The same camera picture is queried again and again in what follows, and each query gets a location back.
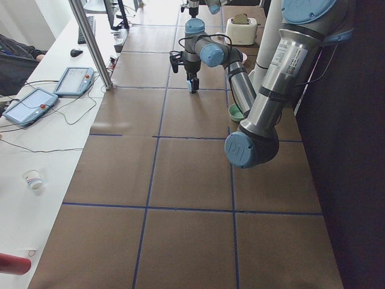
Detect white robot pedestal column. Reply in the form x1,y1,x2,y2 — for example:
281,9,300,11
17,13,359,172
249,0,283,90

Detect near teach pendant tablet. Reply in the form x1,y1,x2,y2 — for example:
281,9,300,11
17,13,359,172
3,88,58,126

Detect teach pendant tablet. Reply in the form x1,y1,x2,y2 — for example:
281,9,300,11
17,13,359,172
3,88,58,126
54,67,94,98

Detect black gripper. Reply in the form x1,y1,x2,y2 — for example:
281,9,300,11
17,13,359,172
169,51,201,93
188,0,199,17

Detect toast bread slice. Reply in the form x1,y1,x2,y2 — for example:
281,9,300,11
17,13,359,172
233,13,249,25

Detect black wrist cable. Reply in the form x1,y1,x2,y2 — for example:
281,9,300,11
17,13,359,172
168,34,234,61

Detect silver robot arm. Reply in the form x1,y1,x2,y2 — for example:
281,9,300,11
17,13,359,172
170,1,356,168
182,0,231,18

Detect aluminium frame post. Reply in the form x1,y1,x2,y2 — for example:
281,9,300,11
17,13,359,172
69,0,113,91

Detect cream white toaster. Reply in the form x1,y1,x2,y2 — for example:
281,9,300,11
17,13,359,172
226,17,257,45

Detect red cylinder bottle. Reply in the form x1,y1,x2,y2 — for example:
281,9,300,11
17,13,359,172
0,253,31,275

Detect mint green bowl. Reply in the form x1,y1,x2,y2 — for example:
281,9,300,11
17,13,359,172
228,104,244,122

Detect white paper cup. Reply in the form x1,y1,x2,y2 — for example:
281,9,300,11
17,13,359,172
22,170,43,190

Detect far teach pendant tablet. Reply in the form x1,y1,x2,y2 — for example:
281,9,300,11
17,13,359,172
54,67,94,98

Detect black monitor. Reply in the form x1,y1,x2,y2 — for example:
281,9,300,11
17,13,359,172
103,0,129,31

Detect black computer mouse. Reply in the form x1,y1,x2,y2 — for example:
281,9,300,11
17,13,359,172
70,49,83,58

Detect black keyboard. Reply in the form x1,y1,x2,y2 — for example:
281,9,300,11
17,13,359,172
77,15,96,45

